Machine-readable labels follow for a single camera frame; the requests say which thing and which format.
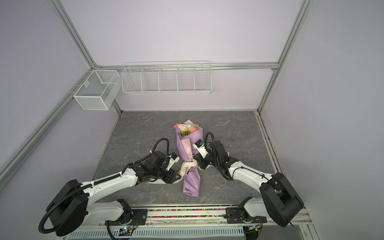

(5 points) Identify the long white wire basket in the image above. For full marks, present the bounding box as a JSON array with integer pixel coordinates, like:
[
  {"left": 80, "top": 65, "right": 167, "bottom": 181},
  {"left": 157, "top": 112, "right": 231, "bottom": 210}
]
[{"left": 121, "top": 61, "right": 213, "bottom": 94}]

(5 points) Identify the cream rose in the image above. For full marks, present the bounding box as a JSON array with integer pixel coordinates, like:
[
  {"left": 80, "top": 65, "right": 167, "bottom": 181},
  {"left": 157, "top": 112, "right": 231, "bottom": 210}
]
[{"left": 178, "top": 124, "right": 193, "bottom": 132}]

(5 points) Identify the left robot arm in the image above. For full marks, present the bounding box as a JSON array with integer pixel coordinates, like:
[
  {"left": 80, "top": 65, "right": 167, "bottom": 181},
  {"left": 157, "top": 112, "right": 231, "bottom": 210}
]
[{"left": 38, "top": 148, "right": 181, "bottom": 237}]

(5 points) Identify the pink purple wrapping paper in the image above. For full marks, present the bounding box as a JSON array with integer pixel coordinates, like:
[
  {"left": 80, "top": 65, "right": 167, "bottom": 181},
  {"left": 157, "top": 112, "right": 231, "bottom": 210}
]
[{"left": 174, "top": 120, "right": 204, "bottom": 197}]

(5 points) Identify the pink spray rose stem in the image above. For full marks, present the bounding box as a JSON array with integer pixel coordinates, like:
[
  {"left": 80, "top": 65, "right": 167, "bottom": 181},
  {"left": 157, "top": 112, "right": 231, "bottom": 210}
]
[{"left": 189, "top": 124, "right": 200, "bottom": 134}]

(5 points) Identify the aluminium frame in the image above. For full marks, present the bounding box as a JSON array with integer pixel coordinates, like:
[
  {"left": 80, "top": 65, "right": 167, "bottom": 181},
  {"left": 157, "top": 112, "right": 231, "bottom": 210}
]
[{"left": 0, "top": 0, "right": 316, "bottom": 193}]

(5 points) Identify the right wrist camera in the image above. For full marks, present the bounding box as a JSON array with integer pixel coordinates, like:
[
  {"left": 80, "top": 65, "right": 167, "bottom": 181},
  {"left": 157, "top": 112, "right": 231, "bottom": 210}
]
[{"left": 193, "top": 140, "right": 209, "bottom": 159}]

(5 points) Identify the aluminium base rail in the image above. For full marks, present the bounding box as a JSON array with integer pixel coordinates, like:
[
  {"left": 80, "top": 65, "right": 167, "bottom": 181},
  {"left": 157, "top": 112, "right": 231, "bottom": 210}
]
[{"left": 61, "top": 206, "right": 319, "bottom": 240}]

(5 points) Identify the cream printed ribbon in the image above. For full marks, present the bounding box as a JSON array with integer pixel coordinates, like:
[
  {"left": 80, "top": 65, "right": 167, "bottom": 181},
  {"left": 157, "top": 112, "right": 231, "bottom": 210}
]
[{"left": 149, "top": 157, "right": 200, "bottom": 184}]

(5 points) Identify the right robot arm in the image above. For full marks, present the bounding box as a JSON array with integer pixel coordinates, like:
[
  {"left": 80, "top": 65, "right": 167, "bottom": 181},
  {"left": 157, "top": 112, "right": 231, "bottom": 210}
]
[{"left": 193, "top": 132, "right": 305, "bottom": 227}]

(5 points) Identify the small white mesh basket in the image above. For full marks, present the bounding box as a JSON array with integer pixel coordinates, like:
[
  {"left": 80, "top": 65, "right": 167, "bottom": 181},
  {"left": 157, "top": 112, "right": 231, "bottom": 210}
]
[{"left": 74, "top": 70, "right": 122, "bottom": 111}]

